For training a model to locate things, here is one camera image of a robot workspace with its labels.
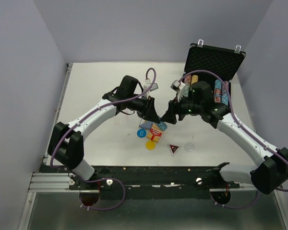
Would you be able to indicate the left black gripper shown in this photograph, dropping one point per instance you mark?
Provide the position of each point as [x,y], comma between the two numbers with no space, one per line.
[148,111]

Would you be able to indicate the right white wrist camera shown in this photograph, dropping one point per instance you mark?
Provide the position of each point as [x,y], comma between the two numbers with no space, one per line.
[180,88]

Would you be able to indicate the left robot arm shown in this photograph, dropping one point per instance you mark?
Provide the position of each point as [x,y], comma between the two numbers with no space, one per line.
[67,140]

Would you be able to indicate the blue round button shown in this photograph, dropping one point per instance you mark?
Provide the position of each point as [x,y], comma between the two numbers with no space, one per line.
[141,133]

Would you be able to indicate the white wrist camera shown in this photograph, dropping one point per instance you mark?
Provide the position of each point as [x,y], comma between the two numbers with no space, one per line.
[149,87]
[180,88]

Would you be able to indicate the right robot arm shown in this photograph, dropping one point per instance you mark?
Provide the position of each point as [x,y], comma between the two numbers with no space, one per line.
[270,168]

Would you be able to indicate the left aluminium extrusion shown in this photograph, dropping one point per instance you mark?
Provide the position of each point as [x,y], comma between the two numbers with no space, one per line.
[49,183]

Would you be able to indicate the clear round button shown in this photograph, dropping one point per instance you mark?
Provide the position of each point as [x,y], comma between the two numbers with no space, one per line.
[189,147]

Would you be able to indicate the red playing card deck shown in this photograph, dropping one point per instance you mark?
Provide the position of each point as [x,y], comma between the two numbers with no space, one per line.
[155,133]

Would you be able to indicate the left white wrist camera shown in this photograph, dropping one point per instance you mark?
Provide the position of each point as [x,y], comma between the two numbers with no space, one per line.
[149,87]

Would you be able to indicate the yellow round button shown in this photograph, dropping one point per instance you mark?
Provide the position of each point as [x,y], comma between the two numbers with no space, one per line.
[150,145]

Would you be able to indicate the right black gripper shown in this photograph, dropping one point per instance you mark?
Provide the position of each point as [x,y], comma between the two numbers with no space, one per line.
[174,108]

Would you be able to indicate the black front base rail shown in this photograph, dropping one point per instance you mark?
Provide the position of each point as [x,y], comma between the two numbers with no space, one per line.
[148,182]

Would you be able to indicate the yellow chip row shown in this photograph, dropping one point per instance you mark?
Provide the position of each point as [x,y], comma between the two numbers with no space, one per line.
[194,79]

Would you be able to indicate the triangular all-in marker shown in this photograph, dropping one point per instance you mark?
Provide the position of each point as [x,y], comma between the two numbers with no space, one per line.
[173,149]

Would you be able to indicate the red white chip row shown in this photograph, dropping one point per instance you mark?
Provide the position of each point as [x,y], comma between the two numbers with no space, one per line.
[187,82]

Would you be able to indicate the blue poker chip stack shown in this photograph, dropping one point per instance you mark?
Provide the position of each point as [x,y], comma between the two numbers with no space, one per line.
[162,126]

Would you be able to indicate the blue playing card deck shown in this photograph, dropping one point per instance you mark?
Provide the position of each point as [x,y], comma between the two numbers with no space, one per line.
[145,125]

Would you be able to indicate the black poker chip case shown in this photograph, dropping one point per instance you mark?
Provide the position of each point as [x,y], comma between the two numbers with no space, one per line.
[220,61]

